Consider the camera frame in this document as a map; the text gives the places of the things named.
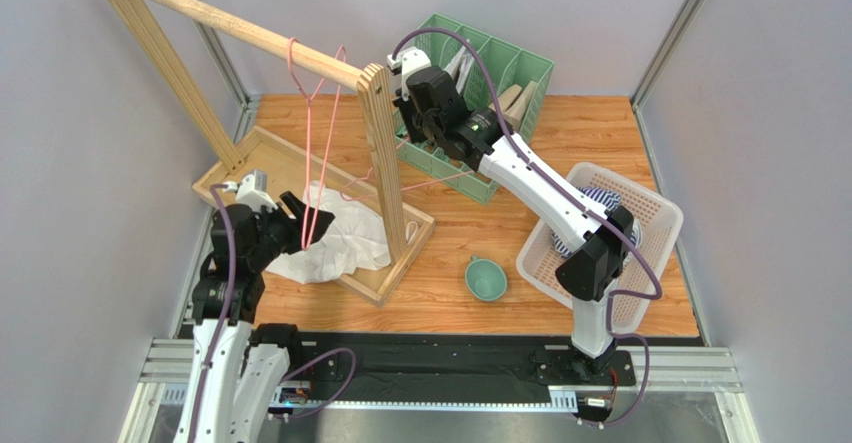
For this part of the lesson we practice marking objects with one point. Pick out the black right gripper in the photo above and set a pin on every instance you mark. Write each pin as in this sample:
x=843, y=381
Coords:
x=413, y=111

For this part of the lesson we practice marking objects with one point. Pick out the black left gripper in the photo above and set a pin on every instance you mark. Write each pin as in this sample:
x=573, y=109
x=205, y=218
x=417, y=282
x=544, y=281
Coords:
x=293, y=224

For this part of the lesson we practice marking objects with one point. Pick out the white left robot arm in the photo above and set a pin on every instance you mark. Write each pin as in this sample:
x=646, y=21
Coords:
x=226, y=329

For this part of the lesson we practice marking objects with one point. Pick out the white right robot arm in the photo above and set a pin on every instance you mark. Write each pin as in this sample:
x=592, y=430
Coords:
x=599, y=239

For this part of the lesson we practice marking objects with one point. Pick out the green plastic file organizer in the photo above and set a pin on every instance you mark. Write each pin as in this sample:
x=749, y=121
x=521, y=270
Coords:
x=508, y=65

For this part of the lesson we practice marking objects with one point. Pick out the green ceramic cup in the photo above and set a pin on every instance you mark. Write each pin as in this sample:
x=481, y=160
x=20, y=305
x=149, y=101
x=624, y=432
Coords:
x=485, y=279

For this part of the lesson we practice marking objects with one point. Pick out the white plastic basket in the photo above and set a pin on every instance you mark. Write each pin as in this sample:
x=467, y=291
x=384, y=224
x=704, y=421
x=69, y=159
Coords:
x=660, y=221

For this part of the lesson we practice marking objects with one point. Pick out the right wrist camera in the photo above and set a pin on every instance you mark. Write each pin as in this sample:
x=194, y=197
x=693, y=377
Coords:
x=405, y=63

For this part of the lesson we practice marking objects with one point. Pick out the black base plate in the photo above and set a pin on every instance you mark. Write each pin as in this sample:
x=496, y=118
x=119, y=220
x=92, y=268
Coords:
x=438, y=369

